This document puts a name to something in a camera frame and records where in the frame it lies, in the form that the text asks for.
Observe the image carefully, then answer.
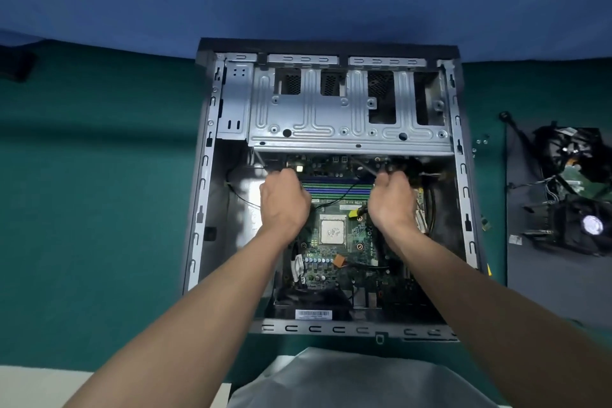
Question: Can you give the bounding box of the person's right forearm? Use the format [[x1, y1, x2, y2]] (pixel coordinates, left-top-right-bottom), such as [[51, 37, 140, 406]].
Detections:
[[382, 226, 612, 408]]

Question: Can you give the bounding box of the person's white shirt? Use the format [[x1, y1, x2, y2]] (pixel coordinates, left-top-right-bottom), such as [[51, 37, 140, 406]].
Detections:
[[227, 346, 500, 408]]

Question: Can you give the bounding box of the thick black case cable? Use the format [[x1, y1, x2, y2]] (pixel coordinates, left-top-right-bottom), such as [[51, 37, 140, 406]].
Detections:
[[420, 173, 439, 237]]

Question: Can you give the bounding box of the black side panel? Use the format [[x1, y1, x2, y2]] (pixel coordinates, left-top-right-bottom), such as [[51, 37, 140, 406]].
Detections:
[[504, 120, 612, 332]]

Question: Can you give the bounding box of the person's left forearm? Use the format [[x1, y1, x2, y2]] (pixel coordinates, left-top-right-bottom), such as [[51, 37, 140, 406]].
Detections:
[[62, 226, 293, 408]]

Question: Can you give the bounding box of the black cable yellow tag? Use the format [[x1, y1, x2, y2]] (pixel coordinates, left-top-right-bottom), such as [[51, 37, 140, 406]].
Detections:
[[346, 201, 376, 221]]

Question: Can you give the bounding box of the black data cable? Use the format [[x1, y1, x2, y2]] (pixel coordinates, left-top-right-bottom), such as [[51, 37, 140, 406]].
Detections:
[[499, 111, 534, 155]]

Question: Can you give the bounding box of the green floor mat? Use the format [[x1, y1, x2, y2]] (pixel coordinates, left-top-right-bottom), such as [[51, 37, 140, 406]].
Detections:
[[0, 38, 612, 406]]

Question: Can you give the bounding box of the thin black wire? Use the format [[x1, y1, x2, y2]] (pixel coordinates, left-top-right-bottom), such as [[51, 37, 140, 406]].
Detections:
[[227, 180, 264, 210]]

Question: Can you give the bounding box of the person's left hand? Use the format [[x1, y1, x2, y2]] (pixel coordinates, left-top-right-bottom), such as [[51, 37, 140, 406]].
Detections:
[[259, 168, 312, 246]]

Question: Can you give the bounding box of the black processor cooler fan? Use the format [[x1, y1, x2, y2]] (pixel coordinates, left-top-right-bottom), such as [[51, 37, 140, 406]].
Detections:
[[523, 197, 612, 258]]

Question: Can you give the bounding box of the person's right hand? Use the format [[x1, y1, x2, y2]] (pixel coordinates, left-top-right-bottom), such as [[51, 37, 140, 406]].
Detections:
[[367, 171, 421, 244]]

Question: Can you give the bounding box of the desktop computer case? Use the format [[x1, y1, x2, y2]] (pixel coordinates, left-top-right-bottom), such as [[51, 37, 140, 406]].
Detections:
[[180, 37, 488, 344]]

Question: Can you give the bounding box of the hard drive with cables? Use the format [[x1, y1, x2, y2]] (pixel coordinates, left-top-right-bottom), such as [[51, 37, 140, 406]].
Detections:
[[533, 124, 612, 201]]

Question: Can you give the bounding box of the green motherboard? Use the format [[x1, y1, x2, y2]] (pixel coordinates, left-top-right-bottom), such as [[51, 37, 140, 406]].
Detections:
[[282, 154, 431, 313]]

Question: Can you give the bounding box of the black flat base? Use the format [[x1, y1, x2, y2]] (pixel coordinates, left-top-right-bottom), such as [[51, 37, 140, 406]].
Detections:
[[0, 44, 38, 84]]

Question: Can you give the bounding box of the silver metal drive cage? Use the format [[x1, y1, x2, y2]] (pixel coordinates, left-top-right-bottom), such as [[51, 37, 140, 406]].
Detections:
[[247, 66, 455, 156]]

